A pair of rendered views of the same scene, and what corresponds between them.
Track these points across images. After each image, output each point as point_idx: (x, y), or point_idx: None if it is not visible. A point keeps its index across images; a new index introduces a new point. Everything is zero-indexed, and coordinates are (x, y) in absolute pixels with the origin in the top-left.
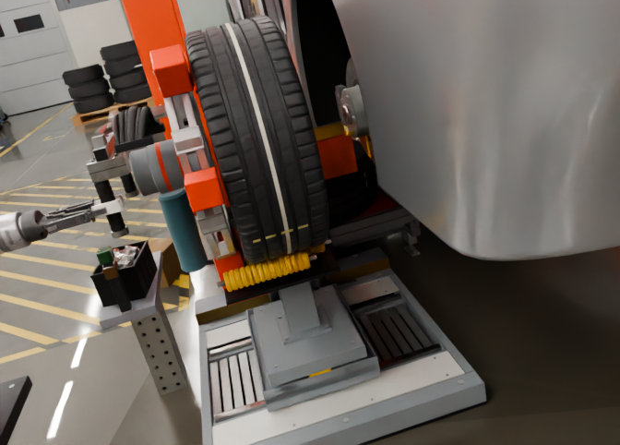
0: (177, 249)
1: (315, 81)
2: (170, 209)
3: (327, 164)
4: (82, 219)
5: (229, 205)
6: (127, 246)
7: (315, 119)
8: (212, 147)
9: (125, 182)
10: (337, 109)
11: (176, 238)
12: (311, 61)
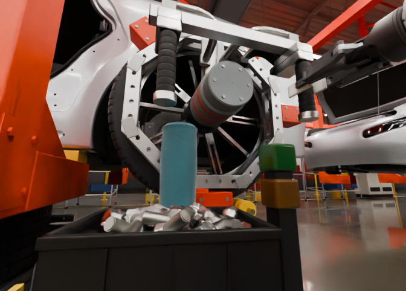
0: (191, 199)
1: (97, 118)
2: (196, 140)
3: (80, 183)
4: (345, 80)
5: (23, 210)
6: (122, 211)
7: (93, 142)
8: (40, 121)
9: (175, 78)
10: (97, 142)
11: (195, 181)
12: (101, 104)
